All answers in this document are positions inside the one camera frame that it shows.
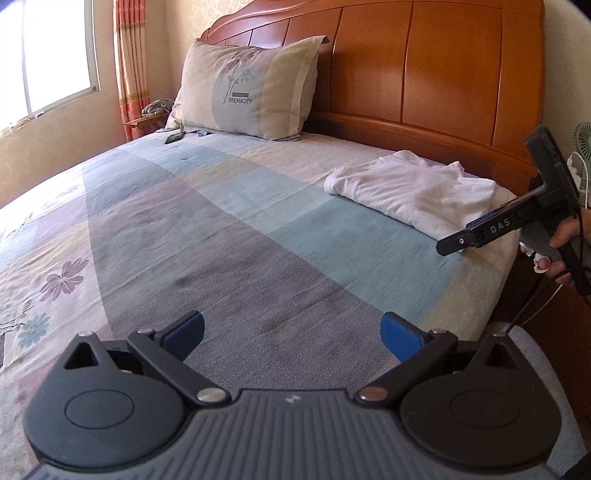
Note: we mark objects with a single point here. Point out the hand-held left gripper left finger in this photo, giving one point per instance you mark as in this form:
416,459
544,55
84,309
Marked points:
184,334

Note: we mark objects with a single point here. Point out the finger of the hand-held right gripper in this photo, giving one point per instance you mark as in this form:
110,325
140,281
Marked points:
455,242

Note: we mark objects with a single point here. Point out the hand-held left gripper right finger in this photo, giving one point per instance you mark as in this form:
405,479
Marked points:
401,337

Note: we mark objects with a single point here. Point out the white printed long-sleeve shirt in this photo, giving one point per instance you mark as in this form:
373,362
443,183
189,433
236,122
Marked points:
415,194

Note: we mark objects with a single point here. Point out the person's right hand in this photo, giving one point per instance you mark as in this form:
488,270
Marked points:
561,235

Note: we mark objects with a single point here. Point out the green desk fan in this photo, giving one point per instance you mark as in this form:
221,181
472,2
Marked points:
584,141

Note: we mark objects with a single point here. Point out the wooden bed headboard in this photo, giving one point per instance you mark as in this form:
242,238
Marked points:
415,69

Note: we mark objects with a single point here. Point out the small black remote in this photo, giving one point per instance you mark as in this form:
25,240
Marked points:
174,137

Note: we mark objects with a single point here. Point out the wooden bedside shelf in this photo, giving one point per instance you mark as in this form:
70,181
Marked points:
143,122

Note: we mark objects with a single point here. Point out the grey crumpled cloth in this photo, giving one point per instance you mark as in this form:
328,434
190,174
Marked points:
157,107

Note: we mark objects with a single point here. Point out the large floral pillow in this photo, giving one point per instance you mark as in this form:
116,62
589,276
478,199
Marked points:
249,87

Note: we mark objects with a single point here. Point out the orange striped curtain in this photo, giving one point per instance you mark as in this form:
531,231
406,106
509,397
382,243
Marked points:
134,69

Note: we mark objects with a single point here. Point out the window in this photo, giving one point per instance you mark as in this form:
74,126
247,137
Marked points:
41,55

